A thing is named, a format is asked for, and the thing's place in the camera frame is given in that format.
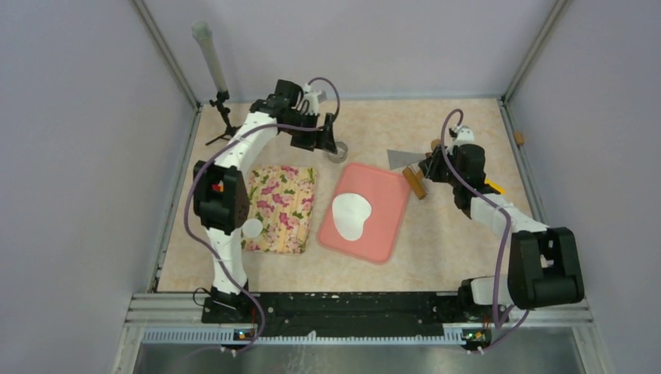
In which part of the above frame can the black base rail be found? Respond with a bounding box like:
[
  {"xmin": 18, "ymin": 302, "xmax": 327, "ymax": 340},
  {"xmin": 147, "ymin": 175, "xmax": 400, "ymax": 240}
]
[{"xmin": 201, "ymin": 291, "xmax": 493, "ymax": 338}]

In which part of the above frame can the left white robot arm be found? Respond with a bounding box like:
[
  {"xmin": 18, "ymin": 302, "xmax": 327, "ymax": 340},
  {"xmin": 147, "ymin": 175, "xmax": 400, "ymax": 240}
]
[{"xmin": 186, "ymin": 79, "xmax": 339, "ymax": 322}]

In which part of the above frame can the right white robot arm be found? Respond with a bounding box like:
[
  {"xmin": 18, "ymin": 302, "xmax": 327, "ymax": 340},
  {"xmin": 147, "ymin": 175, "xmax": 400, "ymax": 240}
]
[{"xmin": 416, "ymin": 143, "xmax": 585, "ymax": 309}]

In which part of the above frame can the black tripod with tube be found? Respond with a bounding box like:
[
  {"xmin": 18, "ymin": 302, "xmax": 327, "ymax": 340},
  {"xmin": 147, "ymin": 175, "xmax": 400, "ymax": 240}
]
[{"xmin": 192, "ymin": 20, "xmax": 239, "ymax": 146}]

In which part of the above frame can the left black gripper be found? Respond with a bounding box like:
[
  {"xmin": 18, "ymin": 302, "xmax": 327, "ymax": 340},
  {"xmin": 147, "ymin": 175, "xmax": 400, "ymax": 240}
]
[{"xmin": 281, "ymin": 111, "xmax": 336, "ymax": 154}]

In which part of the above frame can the colourful toy block stack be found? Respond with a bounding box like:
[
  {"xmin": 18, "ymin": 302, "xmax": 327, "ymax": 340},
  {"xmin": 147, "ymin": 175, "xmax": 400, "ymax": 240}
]
[{"xmin": 485, "ymin": 178, "xmax": 504, "ymax": 195}]

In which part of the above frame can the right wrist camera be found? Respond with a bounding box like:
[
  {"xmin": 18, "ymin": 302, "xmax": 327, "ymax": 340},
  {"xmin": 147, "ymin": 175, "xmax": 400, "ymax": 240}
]
[{"xmin": 448, "ymin": 125, "xmax": 475, "ymax": 153}]

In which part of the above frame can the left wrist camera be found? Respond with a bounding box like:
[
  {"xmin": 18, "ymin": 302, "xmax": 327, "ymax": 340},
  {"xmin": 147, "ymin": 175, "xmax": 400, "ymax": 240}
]
[{"xmin": 300, "ymin": 84, "xmax": 327, "ymax": 115}]

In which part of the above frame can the small cork piece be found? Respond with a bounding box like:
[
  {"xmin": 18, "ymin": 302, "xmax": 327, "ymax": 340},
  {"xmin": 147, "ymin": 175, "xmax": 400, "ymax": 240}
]
[{"xmin": 513, "ymin": 131, "xmax": 525, "ymax": 146}]

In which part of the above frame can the white dough ball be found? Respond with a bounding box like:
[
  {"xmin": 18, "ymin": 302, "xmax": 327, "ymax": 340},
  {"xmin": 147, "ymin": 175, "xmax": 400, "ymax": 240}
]
[{"xmin": 331, "ymin": 192, "xmax": 372, "ymax": 242}]

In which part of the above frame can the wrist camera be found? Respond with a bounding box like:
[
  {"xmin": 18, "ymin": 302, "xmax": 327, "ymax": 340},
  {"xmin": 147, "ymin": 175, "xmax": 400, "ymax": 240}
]
[
  {"xmin": 300, "ymin": 84, "xmax": 327, "ymax": 115},
  {"xmin": 448, "ymin": 125, "xmax": 475, "ymax": 153}
]

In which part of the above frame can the floral rectangular tray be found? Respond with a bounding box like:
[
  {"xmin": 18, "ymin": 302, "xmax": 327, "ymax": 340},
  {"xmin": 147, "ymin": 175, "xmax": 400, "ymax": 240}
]
[{"xmin": 241, "ymin": 165, "xmax": 317, "ymax": 255}]

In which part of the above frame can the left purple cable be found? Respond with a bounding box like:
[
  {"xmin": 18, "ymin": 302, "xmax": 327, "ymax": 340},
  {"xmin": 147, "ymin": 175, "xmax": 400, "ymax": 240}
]
[{"xmin": 183, "ymin": 77, "xmax": 342, "ymax": 357}]

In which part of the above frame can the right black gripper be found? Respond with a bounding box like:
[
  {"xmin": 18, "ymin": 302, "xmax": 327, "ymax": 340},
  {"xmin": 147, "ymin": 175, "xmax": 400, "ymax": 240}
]
[{"xmin": 419, "ymin": 144, "xmax": 463, "ymax": 188}]

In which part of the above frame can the wooden rolling pin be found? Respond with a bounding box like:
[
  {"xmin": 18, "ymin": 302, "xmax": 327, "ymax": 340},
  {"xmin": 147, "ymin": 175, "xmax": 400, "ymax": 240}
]
[{"xmin": 402, "ymin": 139, "xmax": 440, "ymax": 200}]

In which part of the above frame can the pink silicone mat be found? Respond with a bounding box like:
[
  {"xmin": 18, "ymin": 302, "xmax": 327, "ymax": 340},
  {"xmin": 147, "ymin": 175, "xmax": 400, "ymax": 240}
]
[{"xmin": 317, "ymin": 163, "xmax": 411, "ymax": 264}]

